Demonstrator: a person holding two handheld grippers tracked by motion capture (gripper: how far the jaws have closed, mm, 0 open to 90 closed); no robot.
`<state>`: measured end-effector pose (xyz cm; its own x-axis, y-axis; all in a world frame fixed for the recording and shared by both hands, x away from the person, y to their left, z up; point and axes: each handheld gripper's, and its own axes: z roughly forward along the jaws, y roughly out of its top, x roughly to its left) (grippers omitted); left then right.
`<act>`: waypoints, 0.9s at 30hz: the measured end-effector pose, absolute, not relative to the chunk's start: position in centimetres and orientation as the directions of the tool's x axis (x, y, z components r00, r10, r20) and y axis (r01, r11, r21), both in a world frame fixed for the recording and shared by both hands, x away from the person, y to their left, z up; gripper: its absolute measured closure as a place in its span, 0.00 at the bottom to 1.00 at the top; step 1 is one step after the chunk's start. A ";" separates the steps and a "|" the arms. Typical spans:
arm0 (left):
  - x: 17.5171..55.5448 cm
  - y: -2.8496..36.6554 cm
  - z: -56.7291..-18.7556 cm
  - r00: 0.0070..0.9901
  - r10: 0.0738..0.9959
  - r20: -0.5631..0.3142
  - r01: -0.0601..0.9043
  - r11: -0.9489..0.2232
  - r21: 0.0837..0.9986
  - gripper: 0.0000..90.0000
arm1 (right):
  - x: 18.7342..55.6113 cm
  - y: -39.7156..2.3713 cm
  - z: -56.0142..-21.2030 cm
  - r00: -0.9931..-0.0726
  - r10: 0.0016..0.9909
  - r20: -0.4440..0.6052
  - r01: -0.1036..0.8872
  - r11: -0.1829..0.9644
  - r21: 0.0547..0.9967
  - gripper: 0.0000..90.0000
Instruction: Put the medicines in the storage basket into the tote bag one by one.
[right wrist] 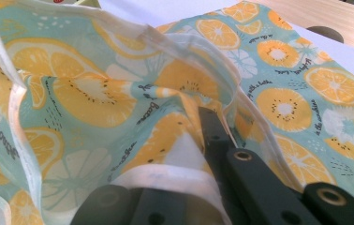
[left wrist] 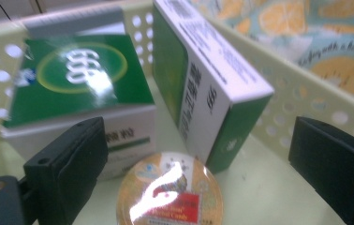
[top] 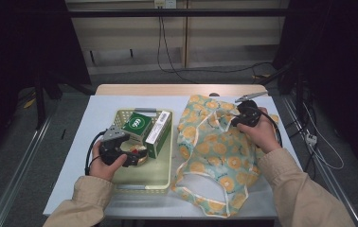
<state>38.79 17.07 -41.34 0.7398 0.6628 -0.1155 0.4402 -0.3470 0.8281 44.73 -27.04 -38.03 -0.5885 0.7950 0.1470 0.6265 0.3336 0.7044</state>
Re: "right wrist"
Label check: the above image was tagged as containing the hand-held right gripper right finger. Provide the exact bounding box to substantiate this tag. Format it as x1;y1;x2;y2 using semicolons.
198;106;254;225

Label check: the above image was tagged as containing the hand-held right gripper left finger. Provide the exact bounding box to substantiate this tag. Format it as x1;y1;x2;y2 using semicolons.
132;187;193;225

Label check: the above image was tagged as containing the orange print cloth bag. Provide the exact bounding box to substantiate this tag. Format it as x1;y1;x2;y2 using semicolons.
0;0;354;225

